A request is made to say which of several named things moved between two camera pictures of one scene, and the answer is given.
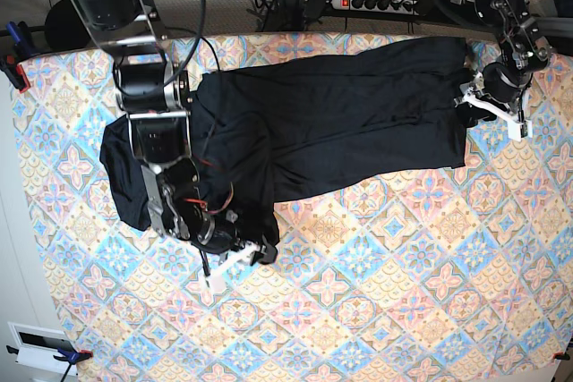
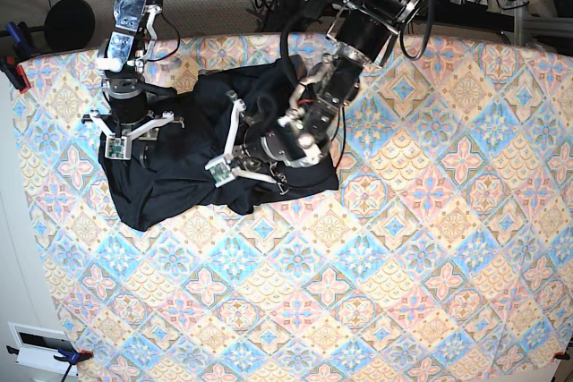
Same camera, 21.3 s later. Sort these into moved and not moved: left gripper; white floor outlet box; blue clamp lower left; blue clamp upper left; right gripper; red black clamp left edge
Moved: left gripper; right gripper
Not moved: white floor outlet box; blue clamp upper left; red black clamp left edge; blue clamp lower left
